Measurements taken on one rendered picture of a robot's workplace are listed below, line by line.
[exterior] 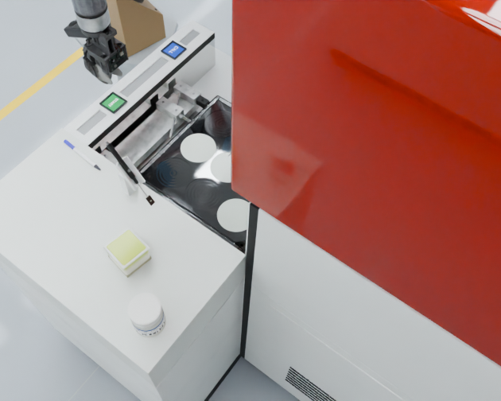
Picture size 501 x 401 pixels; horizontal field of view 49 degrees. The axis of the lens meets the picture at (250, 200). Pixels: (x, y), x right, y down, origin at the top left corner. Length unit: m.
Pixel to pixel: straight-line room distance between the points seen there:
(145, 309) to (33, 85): 2.07
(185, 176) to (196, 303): 0.40
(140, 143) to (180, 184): 0.19
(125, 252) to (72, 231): 0.18
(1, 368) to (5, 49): 1.71
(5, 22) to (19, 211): 2.11
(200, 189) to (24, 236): 0.46
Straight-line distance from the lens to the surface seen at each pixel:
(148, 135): 1.64
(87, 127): 1.59
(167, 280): 1.31
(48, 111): 2.95
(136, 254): 1.27
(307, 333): 1.48
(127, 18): 1.84
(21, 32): 3.39
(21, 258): 1.41
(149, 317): 1.18
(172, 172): 1.53
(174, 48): 1.74
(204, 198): 1.48
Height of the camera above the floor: 2.17
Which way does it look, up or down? 60 degrees down
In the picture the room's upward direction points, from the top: 4 degrees clockwise
